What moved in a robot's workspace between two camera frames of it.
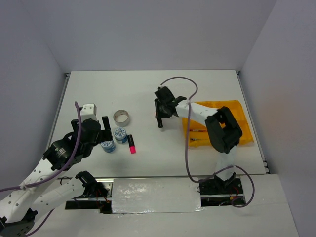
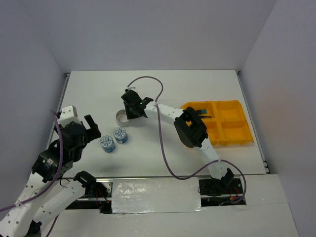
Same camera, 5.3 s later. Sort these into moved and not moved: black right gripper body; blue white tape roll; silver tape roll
Moved: black right gripper body
Not moved: silver tape roll; blue white tape roll
